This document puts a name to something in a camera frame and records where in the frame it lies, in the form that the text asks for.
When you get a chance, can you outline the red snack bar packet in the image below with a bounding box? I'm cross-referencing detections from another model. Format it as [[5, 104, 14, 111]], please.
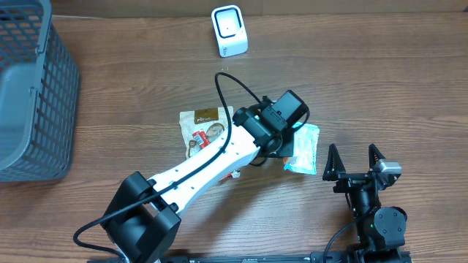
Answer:
[[192, 129, 211, 149]]

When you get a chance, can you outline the beige brown snack pouch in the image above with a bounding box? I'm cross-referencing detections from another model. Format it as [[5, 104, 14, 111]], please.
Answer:
[[179, 107, 228, 159]]

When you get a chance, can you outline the teal orange snack packet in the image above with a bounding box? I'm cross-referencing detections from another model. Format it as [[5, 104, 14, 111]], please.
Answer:
[[284, 123, 320, 175]]

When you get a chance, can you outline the grey plastic mesh basket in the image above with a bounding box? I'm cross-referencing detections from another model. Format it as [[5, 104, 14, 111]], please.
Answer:
[[1, 0, 81, 182]]

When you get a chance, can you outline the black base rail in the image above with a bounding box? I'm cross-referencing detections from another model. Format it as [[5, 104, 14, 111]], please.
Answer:
[[157, 251, 413, 263]]

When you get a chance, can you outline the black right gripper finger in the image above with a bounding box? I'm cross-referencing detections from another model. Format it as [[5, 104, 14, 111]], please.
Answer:
[[322, 144, 346, 181], [369, 144, 385, 170]]

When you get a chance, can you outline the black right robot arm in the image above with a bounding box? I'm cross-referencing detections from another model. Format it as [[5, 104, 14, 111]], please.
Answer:
[[322, 144, 411, 263]]

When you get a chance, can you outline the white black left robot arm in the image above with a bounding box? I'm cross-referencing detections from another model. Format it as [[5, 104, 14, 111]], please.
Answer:
[[100, 104, 309, 262]]

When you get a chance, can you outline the white barcode scanner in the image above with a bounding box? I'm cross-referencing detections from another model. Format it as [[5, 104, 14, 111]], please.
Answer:
[[211, 4, 249, 58]]

